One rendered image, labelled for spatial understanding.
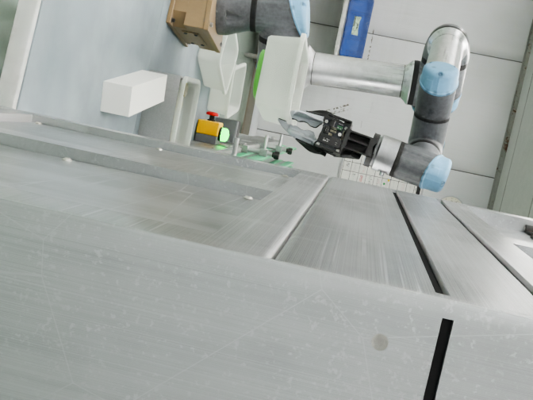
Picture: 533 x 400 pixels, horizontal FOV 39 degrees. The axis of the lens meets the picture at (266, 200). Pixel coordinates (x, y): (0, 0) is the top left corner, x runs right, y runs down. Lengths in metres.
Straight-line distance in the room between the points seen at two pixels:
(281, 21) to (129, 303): 1.55
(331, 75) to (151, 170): 1.26
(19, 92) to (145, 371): 0.84
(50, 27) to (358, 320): 0.96
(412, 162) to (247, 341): 1.13
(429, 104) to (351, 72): 0.44
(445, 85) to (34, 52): 0.79
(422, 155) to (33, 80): 0.75
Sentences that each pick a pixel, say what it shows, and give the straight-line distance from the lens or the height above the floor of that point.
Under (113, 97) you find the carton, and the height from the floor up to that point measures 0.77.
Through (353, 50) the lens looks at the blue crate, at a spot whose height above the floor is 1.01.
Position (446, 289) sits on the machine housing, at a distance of 0.43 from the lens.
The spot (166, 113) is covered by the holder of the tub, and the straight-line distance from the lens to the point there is 1.79.
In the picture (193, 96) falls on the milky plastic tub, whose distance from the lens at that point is 1.94.
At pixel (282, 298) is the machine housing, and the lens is 0.40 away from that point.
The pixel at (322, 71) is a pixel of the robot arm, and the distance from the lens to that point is 1.96.
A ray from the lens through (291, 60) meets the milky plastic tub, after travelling 1.50.
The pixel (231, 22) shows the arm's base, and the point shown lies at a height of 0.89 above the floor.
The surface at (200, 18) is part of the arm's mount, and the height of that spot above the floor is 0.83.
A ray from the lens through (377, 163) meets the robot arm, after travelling 1.52.
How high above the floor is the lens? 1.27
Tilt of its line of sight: 6 degrees down
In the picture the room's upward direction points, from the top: 102 degrees clockwise
